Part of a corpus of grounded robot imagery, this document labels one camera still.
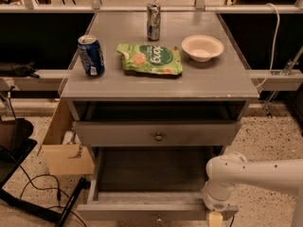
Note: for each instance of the silver tall can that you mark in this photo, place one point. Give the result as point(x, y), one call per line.
point(153, 21)

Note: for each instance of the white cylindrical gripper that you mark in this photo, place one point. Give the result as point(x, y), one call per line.
point(215, 200)

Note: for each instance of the metal rail frame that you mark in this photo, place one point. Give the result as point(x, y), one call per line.
point(94, 3)

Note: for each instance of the green snack bag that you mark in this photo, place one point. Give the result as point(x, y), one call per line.
point(151, 59)

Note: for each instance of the white paper bowl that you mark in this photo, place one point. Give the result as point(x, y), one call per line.
point(202, 48)

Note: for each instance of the grey drawer cabinet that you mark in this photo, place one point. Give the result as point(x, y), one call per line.
point(217, 90)

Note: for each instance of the grey top drawer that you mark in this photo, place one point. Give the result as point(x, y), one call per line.
point(156, 134)

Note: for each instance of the cardboard box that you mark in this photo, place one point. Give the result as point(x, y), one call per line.
point(64, 155)

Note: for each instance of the grey drawer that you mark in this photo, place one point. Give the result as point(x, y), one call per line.
point(156, 134)
point(153, 184)

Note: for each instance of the blue soda can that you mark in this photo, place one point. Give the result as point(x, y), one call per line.
point(91, 55)

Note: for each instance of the black cloth item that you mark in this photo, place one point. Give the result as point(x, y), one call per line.
point(18, 70)

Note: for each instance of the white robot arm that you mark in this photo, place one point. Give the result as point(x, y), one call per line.
point(284, 176)

